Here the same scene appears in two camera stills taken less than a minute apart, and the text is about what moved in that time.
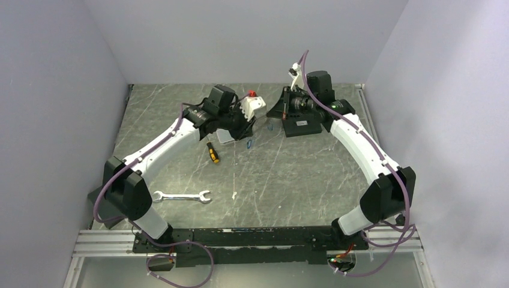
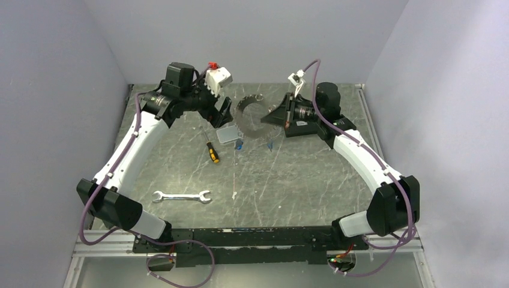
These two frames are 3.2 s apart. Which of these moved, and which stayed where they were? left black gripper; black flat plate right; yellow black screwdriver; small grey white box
Moved: left black gripper
Stayed: black flat plate right; yellow black screwdriver; small grey white box
